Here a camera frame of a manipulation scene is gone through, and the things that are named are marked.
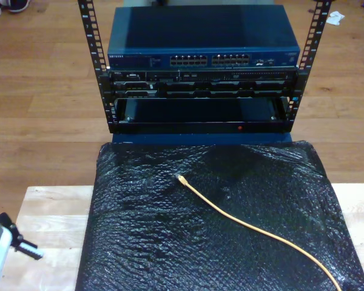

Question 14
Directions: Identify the yellow network cable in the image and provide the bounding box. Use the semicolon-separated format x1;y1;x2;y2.
177;175;343;291

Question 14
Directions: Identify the black bubble mat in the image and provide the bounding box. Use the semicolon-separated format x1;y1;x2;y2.
75;139;364;291

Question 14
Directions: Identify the black rack server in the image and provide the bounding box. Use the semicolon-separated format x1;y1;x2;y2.
107;68;300;100

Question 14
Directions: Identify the white crumpled paper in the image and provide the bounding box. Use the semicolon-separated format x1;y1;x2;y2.
325;11;346;27

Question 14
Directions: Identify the blue metal base plate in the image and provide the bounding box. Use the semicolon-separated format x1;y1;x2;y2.
111;132;294;146

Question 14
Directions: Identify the black perforated rack post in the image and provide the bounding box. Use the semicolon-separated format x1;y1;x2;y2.
286;0;334;133
76;0;118;135

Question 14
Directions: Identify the blue network switch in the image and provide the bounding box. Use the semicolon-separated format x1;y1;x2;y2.
107;4;301;71

